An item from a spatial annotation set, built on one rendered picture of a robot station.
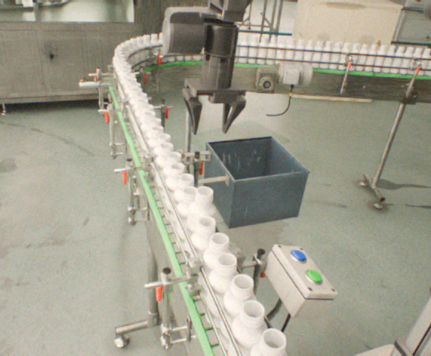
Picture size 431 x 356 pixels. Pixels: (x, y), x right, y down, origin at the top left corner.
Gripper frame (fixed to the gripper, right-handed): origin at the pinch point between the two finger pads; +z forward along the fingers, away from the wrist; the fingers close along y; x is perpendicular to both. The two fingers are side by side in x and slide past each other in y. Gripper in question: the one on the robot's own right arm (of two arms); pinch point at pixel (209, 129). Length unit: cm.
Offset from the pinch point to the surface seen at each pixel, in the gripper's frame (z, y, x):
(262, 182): 40, -39, -38
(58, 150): 137, 36, -255
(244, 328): 21.2, 1.9, 30.1
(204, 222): 19.6, 0.4, 4.5
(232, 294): 20.3, 1.5, 23.7
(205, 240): 21.7, 1.0, 7.9
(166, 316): 37.1, 9.7, 12.8
